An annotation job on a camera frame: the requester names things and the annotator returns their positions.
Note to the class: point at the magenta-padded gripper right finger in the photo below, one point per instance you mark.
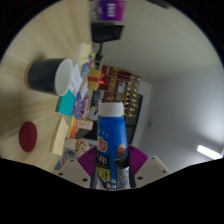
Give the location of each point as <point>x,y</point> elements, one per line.
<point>151,170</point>

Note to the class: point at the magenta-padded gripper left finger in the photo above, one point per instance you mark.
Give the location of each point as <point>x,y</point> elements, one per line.
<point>71,171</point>

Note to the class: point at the blue drink bottle white cap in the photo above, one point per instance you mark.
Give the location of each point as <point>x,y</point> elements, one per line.
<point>111,140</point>

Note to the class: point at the pink flowers in white pot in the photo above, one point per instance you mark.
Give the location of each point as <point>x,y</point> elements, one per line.
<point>78,146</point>

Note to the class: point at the large pale yellow notebook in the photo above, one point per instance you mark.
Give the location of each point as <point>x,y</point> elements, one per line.
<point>59,136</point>

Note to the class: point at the orange standing card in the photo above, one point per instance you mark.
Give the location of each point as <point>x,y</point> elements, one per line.
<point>81,126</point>

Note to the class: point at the flat round red coaster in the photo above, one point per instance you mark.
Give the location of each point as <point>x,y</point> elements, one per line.
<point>28,136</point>

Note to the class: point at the ceiling light tube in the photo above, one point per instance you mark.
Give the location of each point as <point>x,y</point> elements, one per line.
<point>208,152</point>

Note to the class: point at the teal book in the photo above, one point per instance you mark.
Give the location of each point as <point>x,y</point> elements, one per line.
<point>66,103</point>

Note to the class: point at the wooden shelf unit with trophies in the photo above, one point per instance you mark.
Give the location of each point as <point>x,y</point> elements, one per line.
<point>121,83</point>

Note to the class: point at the white booklet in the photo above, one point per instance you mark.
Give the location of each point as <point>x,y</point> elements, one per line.
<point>76,78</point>

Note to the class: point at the yellow gift box red ribbon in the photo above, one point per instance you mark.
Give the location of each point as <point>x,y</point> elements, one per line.
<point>95,79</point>

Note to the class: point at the black mug white inside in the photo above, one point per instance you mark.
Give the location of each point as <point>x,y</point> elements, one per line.
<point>43,76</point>

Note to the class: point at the small pale yellow notebook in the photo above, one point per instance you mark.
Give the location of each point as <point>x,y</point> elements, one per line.
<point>83,53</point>

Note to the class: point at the black office chair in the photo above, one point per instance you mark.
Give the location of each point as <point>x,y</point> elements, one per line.
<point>106,32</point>

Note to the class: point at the purple sign board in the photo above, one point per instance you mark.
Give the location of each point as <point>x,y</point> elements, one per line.
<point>111,10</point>

